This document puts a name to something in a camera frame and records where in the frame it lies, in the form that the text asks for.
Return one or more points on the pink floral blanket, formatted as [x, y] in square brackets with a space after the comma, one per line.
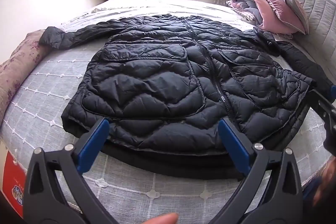
[15, 69]

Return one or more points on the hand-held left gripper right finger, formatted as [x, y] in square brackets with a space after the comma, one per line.
[233, 142]

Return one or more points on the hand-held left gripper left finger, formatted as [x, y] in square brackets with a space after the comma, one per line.
[95, 140]

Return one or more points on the person's right hand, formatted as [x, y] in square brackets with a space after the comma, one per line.
[328, 182]

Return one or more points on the bed with grey quilted cover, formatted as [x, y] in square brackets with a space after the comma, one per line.
[65, 87]

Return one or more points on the black folded cloth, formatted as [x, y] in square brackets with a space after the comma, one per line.
[170, 163]

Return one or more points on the folded pink grey quilt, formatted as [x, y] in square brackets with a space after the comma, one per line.
[244, 3]

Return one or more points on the grey quilted headboard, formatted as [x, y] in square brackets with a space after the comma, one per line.
[315, 16]

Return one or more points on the grey ruffled pillow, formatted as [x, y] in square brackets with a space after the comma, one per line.
[294, 1]

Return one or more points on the black quilted puffer jacket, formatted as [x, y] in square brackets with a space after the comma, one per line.
[157, 77]

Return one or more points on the person's left hand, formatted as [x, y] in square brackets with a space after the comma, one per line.
[162, 219]

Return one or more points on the pink velvet pillow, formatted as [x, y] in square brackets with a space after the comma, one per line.
[273, 11]

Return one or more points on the red mattress label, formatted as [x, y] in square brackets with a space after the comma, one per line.
[13, 176]

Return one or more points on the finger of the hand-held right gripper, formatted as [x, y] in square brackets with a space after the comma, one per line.
[326, 113]

